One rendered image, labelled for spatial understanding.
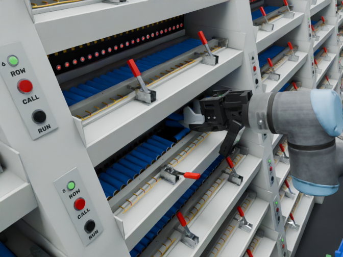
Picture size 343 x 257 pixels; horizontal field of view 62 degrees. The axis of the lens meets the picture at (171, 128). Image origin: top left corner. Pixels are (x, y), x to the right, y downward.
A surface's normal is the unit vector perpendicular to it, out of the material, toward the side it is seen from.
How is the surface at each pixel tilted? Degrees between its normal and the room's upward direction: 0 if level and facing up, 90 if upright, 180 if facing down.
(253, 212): 19
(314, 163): 85
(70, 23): 109
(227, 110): 90
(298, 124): 86
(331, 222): 0
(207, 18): 90
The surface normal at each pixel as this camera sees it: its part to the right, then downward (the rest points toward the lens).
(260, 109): -0.63, -0.14
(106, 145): 0.81, 0.32
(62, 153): 0.77, 0.03
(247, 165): 0.00, -0.84
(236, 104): -0.58, 0.44
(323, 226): -0.26, -0.90
